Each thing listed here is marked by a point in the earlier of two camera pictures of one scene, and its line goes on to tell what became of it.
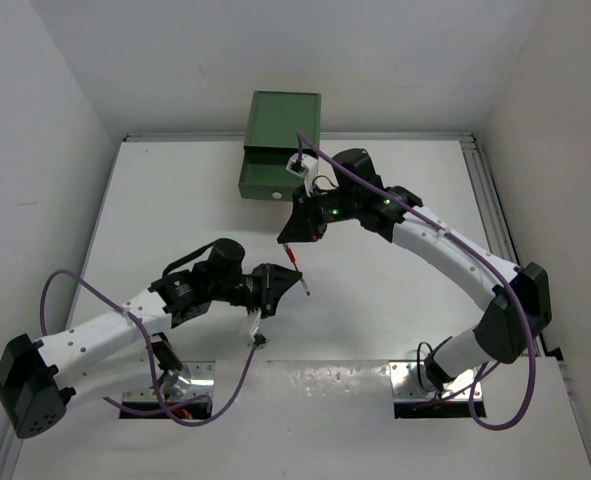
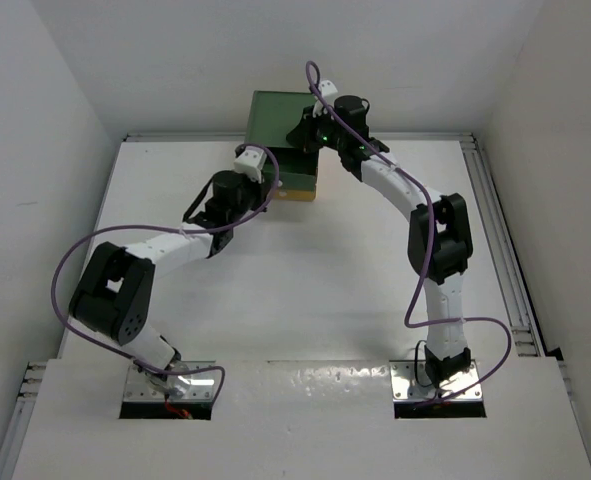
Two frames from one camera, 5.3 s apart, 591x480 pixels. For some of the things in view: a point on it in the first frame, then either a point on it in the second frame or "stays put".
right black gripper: (302, 226) to (302, 135)
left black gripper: (273, 279) to (260, 189)
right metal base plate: (410, 382) stays put
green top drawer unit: (275, 117) stays put
